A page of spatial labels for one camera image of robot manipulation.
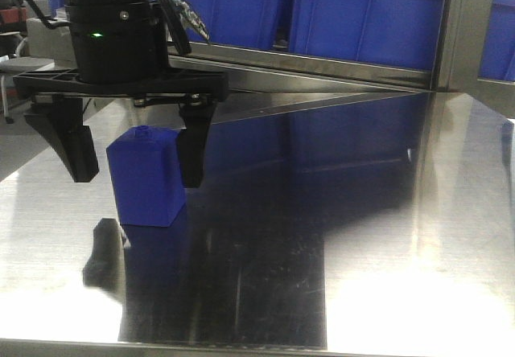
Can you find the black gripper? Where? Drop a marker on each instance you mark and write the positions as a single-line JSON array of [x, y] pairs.
[[118, 50]]

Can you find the blue plastic bin right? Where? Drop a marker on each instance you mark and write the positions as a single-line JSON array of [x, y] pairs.
[[395, 33]]

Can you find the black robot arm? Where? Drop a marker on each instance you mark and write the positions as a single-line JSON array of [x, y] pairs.
[[178, 16]]

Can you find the blue bottle without cap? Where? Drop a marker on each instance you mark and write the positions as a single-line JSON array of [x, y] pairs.
[[146, 176]]

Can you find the blue bin far right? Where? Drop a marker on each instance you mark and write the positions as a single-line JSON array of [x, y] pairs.
[[498, 54]]

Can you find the blue plastic bin left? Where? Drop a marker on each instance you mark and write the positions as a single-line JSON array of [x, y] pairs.
[[243, 23]]

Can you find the stainless steel shelf rack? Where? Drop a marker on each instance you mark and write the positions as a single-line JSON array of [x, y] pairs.
[[462, 33]]

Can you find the blue plastic bin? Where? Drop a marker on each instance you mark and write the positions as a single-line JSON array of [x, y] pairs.
[[243, 23], [395, 33]]

